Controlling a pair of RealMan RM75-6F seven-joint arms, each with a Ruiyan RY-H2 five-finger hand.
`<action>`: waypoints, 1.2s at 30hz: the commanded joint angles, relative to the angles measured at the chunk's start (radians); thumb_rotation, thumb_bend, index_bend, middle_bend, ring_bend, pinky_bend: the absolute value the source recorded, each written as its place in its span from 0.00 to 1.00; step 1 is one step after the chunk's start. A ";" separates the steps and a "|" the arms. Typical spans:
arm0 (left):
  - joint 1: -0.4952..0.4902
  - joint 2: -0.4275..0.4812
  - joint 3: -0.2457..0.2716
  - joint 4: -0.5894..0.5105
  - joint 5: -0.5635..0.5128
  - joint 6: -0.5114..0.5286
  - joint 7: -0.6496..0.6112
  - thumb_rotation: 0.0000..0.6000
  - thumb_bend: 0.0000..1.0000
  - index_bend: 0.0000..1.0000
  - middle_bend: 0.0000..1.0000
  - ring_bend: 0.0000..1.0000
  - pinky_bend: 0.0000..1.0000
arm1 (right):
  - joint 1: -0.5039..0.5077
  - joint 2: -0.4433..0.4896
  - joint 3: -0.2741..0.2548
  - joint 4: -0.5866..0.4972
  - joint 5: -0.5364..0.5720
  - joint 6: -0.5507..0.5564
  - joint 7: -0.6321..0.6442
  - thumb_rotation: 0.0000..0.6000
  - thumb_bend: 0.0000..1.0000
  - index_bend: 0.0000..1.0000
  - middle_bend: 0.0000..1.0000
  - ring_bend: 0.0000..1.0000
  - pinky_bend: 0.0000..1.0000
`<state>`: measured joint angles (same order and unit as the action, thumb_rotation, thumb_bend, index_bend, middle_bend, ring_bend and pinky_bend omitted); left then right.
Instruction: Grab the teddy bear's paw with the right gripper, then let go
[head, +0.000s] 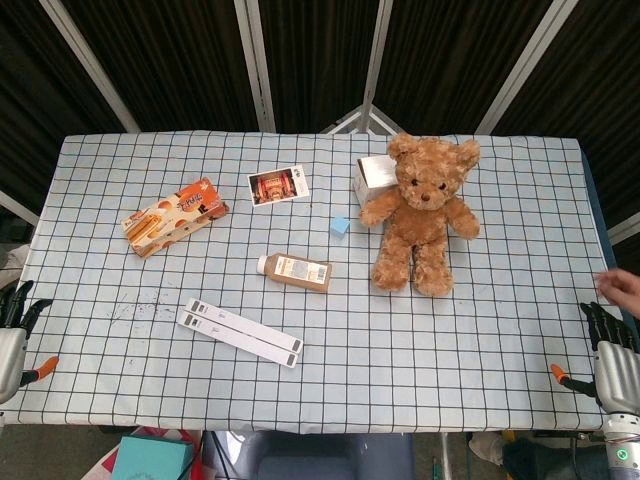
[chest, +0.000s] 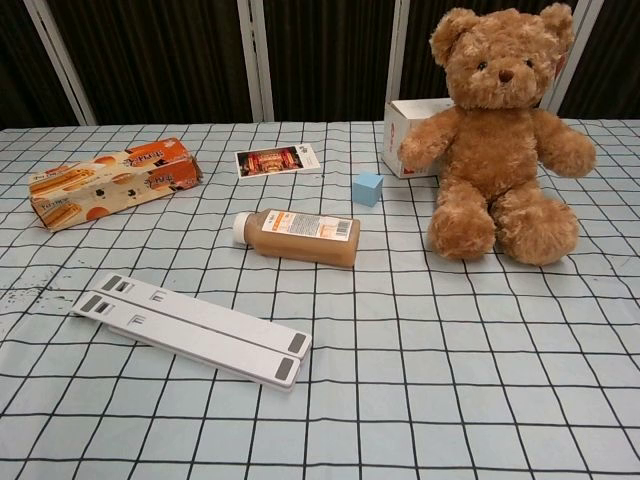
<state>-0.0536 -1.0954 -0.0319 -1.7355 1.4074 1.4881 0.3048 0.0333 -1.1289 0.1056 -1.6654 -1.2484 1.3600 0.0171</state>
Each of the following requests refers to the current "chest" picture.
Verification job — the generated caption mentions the blue checked tablecloth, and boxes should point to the blue checked tablecloth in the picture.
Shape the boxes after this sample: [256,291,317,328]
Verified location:
[0,118,640,480]

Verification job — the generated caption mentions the orange paper hang tag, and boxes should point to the orange paper hang tag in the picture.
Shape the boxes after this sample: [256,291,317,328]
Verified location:
[551,45,569,82]

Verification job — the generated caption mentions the light blue cube block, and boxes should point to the light blue cube block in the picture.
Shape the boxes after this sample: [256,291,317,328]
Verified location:
[352,172,385,207]

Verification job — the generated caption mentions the brown plush teddy bear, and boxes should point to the brown plush teddy bear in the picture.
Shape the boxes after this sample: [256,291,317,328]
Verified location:
[397,2,598,266]

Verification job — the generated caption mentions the white folding stand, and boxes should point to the white folding stand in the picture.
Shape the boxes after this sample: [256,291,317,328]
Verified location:
[68,272,314,395]

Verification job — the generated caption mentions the white cardboard box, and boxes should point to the white cardboard box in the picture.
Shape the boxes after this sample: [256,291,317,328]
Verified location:
[380,98,457,180]

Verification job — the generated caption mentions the photo postcard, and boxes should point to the photo postcard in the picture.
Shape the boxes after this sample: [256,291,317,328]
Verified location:
[234,143,321,179]

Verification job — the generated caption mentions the brown drink bottle white cap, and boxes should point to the brown drink bottle white cap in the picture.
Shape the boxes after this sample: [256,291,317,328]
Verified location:
[232,207,362,270]

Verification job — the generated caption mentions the orange biscuit carton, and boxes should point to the orange biscuit carton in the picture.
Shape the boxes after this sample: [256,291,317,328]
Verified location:
[28,137,204,234]

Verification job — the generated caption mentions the white screen frame post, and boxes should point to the white screen frame post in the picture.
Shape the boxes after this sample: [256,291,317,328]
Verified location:
[236,0,275,123]
[383,0,422,122]
[544,0,605,117]
[23,0,97,127]

